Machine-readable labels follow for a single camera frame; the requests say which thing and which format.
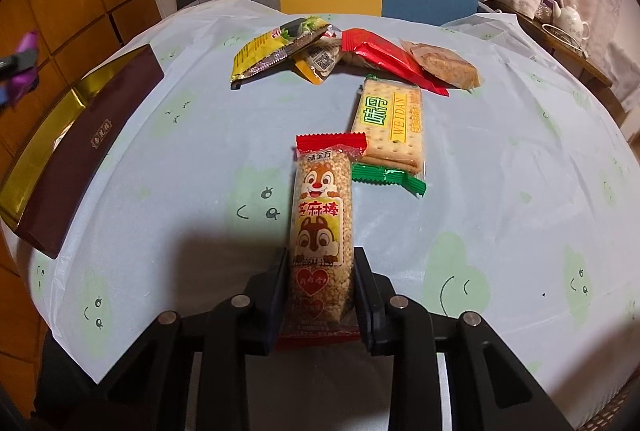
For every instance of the orange clear small packet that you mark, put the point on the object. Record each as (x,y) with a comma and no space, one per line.
(318,60)

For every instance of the gold and maroon tin box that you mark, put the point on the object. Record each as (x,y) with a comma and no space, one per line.
(47,182)

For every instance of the cracker packet green ends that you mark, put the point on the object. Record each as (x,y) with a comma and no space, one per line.
(389,114)

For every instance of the red flat snack packet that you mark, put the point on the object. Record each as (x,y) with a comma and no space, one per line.
(380,52)

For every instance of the wooden side table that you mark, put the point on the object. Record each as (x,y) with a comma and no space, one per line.
(579,66)

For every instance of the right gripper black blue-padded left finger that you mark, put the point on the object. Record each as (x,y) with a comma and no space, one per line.
(148,388)

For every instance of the purple snack packet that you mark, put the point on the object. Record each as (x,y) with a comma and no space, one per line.
(24,76)

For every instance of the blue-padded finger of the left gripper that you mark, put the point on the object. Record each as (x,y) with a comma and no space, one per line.
(8,93)

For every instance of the white teapot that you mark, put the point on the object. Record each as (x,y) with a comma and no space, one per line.
(569,21)

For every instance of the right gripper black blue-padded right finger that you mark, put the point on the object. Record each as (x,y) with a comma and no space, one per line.
(437,360)

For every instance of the clear-wrapped brown cake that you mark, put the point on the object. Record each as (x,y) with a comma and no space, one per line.
(444,64)

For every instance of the sesame bar squirrel packet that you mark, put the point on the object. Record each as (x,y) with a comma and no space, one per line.
(320,250)

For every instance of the wooden wardrobe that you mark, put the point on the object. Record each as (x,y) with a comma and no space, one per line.
(60,61)

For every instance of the yellow green snack packet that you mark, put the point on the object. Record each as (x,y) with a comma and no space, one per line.
(274,47)

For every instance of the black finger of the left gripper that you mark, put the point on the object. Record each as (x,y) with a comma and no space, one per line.
(18,63)

